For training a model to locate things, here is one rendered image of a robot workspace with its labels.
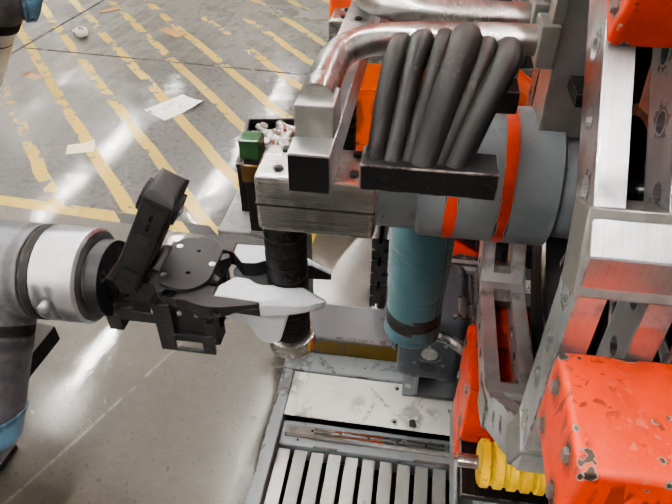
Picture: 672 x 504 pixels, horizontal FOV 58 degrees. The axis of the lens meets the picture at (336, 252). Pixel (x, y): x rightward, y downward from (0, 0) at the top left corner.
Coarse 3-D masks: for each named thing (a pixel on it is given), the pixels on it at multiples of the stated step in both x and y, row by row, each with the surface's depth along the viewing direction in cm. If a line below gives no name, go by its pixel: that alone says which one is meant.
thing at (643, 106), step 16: (640, 48) 61; (640, 64) 61; (640, 80) 61; (640, 96) 61; (640, 112) 58; (640, 128) 63; (640, 144) 65; (640, 160) 66; (640, 176) 67; (640, 192) 67; (560, 240) 84; (544, 256) 84; (560, 256) 83; (544, 272) 83; (560, 272) 83; (544, 288) 82; (544, 304) 81; (608, 304) 67; (544, 320) 80; (608, 320) 61; (592, 352) 71
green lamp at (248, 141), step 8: (240, 136) 108; (248, 136) 108; (256, 136) 108; (240, 144) 108; (248, 144) 107; (256, 144) 107; (264, 144) 111; (240, 152) 109; (248, 152) 108; (256, 152) 108
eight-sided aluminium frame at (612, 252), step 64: (512, 0) 76; (576, 192) 39; (512, 256) 84; (576, 256) 36; (640, 256) 34; (512, 320) 80; (576, 320) 38; (640, 320) 37; (512, 384) 70; (512, 448) 50
